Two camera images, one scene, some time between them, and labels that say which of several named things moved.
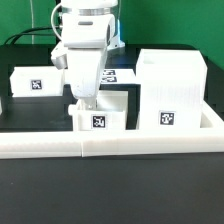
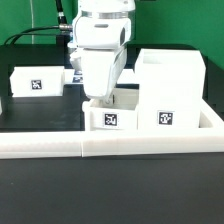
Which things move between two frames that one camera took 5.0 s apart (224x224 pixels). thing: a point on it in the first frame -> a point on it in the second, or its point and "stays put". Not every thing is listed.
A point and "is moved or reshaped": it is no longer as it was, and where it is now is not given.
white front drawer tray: x=97 y=120 is moved or reshaped
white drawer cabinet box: x=172 y=87 stays put
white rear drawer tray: x=37 y=81 stays put
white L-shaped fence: x=116 y=142 stays put
